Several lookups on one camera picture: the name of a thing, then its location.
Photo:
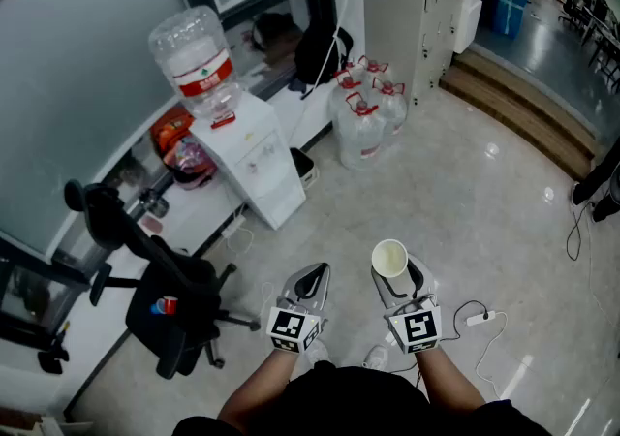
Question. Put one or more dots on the colourful pink foil bag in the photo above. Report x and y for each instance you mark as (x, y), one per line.
(191, 158)

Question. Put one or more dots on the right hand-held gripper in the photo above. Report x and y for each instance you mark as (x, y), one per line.
(417, 327)

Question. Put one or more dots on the white power strip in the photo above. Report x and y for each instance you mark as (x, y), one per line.
(232, 229)
(480, 318)

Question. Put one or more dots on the black office chair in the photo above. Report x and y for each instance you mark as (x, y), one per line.
(169, 298)

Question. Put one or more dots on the white paper cup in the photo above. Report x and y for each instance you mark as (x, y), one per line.
(389, 257)

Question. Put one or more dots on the person's right forearm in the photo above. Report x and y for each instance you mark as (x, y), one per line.
(445, 381)

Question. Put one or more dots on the person's white right shoe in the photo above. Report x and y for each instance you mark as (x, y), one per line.
(375, 357)

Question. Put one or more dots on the white water dispenser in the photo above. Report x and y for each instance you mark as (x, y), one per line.
(271, 192)

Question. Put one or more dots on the white foam boards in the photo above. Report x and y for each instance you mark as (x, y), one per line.
(471, 3)

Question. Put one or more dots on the grey metal lockers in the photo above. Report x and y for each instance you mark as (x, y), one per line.
(438, 22)

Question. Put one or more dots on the white window ledge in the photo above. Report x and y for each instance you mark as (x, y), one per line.
(203, 216)

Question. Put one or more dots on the person's white shoe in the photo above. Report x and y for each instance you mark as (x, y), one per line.
(317, 352)
(375, 357)

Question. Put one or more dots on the black swivel chair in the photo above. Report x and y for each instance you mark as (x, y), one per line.
(570, 3)

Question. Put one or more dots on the wooden steps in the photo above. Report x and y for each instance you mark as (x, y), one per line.
(523, 104)

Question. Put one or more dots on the person's black shirt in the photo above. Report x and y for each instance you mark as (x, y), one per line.
(358, 405)

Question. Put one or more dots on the blue wrapped box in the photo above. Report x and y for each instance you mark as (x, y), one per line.
(508, 3)

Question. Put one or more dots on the glass jar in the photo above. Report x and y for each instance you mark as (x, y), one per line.
(154, 204)

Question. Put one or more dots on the black backpack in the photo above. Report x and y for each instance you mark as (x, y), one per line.
(322, 53)

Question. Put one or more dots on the black storage bin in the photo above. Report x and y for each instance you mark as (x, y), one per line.
(304, 165)

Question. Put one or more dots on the clear large water bottle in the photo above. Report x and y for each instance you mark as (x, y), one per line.
(194, 51)

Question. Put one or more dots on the person's left forearm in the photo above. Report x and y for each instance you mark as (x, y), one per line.
(261, 385)

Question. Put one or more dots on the orange bag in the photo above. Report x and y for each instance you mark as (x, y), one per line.
(169, 129)

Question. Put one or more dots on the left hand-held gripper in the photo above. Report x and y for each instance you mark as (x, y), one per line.
(295, 327)

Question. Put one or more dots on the person's white left shoe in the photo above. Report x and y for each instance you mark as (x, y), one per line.
(317, 352)

